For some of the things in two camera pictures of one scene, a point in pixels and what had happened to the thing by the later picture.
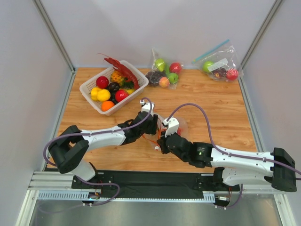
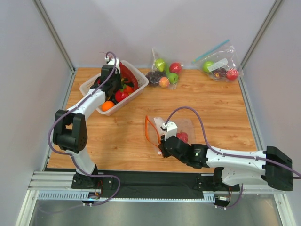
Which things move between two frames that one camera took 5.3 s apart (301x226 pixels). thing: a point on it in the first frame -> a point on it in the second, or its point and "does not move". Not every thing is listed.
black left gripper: x=153 y=124 -> x=114 y=85
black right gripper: x=163 y=144 does not move
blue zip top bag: x=221 y=63 does not move
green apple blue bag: x=206 y=64 does not move
